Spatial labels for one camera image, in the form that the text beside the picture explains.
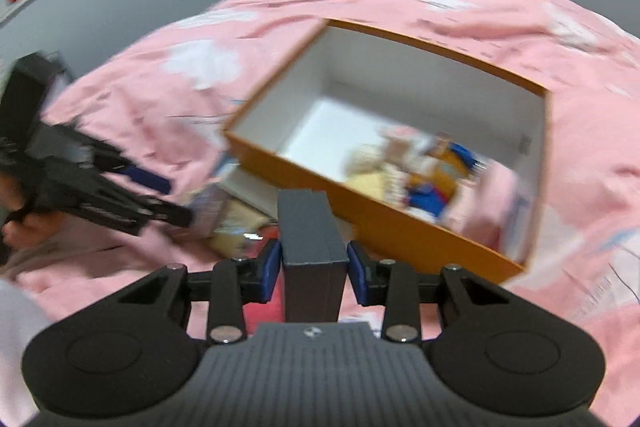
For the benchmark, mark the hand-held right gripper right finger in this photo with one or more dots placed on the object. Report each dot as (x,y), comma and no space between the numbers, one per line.
(357,274)

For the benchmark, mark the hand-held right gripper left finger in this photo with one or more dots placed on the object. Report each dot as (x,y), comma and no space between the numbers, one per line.
(270,272)

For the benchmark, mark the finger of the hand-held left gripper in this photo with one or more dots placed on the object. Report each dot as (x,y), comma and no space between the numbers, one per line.
(145,212)
(147,179)

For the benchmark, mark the dark grey box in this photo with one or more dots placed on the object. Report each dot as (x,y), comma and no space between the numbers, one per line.
(312,247)

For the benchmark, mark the orange cardboard box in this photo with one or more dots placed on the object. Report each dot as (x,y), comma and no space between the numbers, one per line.
(380,227)

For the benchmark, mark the white box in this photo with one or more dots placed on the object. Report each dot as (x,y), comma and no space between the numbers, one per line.
(250,192)

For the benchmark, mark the blue and yellow plush toy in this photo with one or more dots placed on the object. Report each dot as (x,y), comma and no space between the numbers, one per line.
(425,199)

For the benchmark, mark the white crochet bunny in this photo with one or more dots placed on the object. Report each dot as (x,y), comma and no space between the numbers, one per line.
(372,172)

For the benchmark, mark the pink cloth bag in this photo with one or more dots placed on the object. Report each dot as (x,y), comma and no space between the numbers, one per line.
(480,212)

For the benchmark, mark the person's left hand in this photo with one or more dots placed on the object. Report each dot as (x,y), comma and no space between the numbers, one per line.
(35,232)

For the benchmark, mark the pink printed duvet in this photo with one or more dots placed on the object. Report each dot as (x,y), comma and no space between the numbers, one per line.
(150,77)

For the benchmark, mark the white cloth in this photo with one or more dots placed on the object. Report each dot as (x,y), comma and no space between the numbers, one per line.
(17,322)

